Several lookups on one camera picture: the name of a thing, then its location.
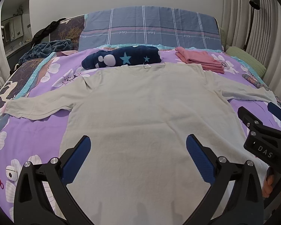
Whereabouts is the multicolour patterned folded cloth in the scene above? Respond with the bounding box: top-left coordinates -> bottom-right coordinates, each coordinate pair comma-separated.
242,74 -> 281,107

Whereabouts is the pink folded garment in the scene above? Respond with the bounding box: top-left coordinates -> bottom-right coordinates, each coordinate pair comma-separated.
175,47 -> 224,74

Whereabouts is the blue plaid pillow cover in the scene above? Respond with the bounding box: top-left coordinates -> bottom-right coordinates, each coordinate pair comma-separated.
78,6 -> 222,51

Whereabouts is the white earbud case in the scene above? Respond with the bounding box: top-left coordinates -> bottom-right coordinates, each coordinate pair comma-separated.
5,166 -> 19,182

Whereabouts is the white curtain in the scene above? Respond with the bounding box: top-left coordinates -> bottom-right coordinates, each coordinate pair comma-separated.
221,0 -> 281,99

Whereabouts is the green pillow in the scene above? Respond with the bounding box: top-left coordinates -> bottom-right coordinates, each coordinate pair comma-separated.
226,46 -> 267,78

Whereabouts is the person's right hand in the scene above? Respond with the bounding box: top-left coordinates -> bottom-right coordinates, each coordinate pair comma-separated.
262,167 -> 277,198

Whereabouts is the black floor lamp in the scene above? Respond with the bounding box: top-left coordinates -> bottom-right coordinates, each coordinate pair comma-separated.
243,0 -> 260,51

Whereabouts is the dark floral pillow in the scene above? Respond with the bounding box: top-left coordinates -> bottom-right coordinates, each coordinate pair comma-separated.
50,15 -> 85,50

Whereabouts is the dark teal fuzzy blanket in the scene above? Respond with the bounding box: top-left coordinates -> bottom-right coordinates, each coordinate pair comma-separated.
18,39 -> 73,65

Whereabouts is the beige long-sleeve shirt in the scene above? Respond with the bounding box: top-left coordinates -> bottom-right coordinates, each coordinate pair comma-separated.
5,63 -> 276,224

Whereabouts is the black garment on headboard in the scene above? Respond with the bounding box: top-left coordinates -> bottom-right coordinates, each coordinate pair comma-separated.
32,18 -> 66,47

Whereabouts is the dark deer-print bedsheet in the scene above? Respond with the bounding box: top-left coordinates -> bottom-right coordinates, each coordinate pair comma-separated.
0,58 -> 43,108

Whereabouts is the navy star-pattern rolled blanket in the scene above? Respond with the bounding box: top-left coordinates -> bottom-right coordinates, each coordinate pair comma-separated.
81,46 -> 162,70

